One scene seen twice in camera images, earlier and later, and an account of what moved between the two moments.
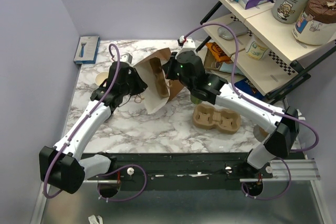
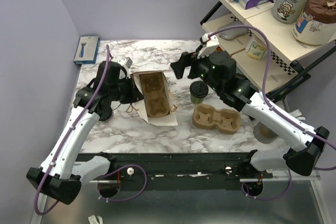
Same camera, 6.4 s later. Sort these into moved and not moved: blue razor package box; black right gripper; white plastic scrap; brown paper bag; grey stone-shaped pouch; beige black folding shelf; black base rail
Moved: black right gripper; brown paper bag
Not moved: beige black folding shelf; grey stone-shaped pouch; white plastic scrap; black base rail; blue razor package box
